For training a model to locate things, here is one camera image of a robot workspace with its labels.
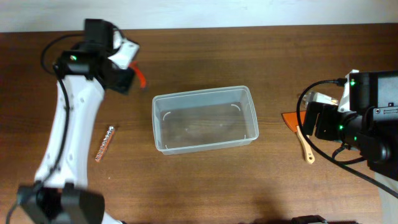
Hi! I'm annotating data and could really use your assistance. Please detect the orange handled pliers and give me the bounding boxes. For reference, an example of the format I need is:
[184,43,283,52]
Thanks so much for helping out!
[130,61,147,90]

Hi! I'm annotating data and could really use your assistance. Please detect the orange scraper with wooden handle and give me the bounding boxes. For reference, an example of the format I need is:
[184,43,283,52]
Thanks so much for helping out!
[282,112,315,164]

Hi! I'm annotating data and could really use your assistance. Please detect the orange socket bit rail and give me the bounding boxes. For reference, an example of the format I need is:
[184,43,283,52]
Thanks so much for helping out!
[95,126,116,162]

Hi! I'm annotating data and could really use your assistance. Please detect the clear plastic container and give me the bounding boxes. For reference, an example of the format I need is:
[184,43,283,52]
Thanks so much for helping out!
[152,86,259,155]

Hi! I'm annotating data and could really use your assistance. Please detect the clear case of coloured bits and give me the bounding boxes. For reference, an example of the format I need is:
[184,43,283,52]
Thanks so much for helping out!
[302,91,339,107]

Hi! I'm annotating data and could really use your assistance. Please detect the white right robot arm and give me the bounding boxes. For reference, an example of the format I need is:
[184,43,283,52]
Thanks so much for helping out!
[303,102,397,223]

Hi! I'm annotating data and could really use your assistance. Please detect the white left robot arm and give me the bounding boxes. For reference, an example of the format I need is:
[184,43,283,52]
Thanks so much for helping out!
[16,49,136,223]

